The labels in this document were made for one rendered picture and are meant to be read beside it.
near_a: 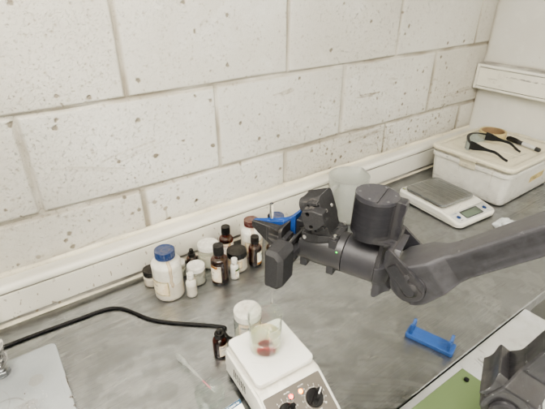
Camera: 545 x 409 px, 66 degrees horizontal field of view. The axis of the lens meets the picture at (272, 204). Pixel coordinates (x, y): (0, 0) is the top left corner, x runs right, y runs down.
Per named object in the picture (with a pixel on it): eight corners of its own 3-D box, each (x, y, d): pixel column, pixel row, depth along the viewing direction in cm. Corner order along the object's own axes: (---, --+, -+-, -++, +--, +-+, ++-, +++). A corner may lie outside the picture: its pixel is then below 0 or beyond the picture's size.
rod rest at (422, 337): (456, 348, 88) (459, 335, 86) (451, 358, 86) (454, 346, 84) (409, 327, 93) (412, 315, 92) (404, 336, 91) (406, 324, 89)
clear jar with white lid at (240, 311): (232, 329, 93) (230, 302, 89) (258, 324, 94) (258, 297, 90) (237, 350, 88) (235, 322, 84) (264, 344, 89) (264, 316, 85)
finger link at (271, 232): (291, 251, 64) (293, 217, 61) (280, 264, 61) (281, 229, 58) (253, 238, 67) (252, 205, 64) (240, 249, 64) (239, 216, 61)
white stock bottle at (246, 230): (237, 251, 119) (235, 218, 113) (253, 243, 122) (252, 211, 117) (250, 260, 115) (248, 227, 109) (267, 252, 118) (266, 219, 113)
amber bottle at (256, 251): (248, 267, 112) (247, 239, 108) (249, 259, 115) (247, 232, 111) (261, 267, 112) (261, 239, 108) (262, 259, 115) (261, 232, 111)
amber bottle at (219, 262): (224, 272, 110) (221, 238, 105) (232, 281, 107) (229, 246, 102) (208, 278, 108) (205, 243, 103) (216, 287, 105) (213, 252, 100)
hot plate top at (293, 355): (315, 360, 76) (315, 357, 75) (258, 391, 70) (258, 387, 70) (279, 319, 85) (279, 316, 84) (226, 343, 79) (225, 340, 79)
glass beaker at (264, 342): (268, 329, 82) (268, 296, 77) (289, 350, 77) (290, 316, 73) (238, 346, 78) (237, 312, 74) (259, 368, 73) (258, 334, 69)
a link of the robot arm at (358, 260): (395, 284, 60) (406, 230, 56) (384, 307, 56) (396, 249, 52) (349, 269, 63) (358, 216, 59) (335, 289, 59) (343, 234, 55)
